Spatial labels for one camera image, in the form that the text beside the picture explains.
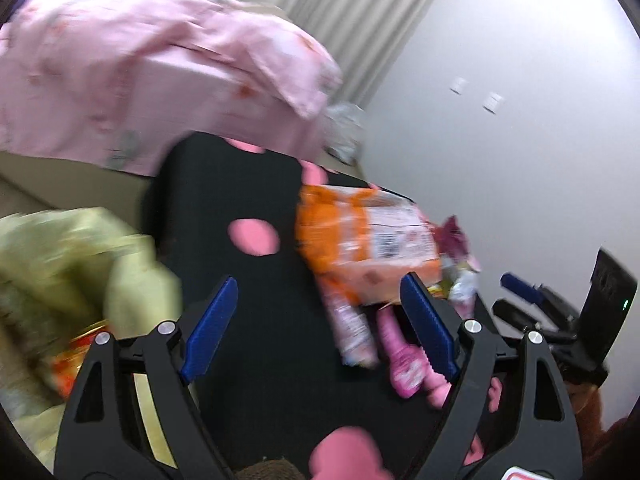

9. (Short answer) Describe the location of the black mat with pink spots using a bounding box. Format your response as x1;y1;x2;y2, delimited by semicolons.
140;132;506;480

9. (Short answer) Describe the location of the red yellow snack wrapper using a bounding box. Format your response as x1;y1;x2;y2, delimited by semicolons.
54;322;112;401

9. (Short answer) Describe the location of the person's right forearm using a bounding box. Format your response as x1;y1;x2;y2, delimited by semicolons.
562;381;633;466

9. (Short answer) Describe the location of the beige pleated curtain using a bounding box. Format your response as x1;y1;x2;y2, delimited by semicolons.
210;0;461;111

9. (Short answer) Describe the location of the orange snack packet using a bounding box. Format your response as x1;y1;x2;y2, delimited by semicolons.
295;184;443;307

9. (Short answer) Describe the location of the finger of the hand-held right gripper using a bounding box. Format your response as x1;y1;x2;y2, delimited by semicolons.
500;272;556;309
491;298;556;335

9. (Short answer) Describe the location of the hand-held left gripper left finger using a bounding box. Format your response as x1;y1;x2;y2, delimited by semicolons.
54;275;240;480

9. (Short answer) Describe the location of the pink plastic bottle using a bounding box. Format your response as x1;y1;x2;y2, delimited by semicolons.
377;305;451;402

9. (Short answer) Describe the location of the pink floral quilt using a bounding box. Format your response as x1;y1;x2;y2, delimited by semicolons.
0;0;346;178

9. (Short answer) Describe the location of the yellow plastic bag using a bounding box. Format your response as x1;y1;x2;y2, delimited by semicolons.
0;207;184;466

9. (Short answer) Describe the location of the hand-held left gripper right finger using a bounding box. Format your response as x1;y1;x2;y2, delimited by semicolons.
399;272;586;480

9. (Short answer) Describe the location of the olive bed base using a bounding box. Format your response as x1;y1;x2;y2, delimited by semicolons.
0;152;161;211

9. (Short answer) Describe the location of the magenta wrapper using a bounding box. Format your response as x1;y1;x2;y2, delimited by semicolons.
432;215;481;272

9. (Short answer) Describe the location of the pink white wrapper packet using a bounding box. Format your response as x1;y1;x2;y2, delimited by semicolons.
320;275;379;367

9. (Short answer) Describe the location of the clear plastic bag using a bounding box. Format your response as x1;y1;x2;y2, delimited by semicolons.
322;102;367;163

